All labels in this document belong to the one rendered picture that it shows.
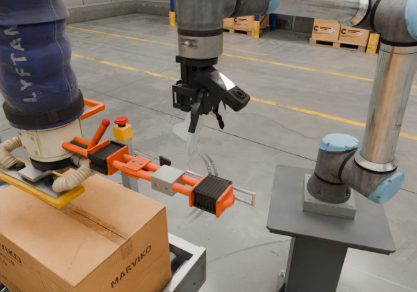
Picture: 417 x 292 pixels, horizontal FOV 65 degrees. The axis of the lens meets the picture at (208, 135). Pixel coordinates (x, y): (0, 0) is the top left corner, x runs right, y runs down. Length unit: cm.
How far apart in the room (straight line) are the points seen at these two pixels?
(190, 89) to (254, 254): 179
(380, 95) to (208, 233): 164
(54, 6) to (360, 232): 136
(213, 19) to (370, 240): 114
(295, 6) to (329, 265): 123
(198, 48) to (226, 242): 190
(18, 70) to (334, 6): 88
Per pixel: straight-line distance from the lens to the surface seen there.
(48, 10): 99
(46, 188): 113
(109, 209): 125
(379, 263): 253
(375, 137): 127
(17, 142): 132
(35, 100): 103
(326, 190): 152
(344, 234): 150
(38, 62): 100
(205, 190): 80
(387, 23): 113
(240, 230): 248
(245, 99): 65
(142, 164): 93
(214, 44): 65
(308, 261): 176
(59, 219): 127
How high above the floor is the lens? 174
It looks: 29 degrees down
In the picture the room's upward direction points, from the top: straight up
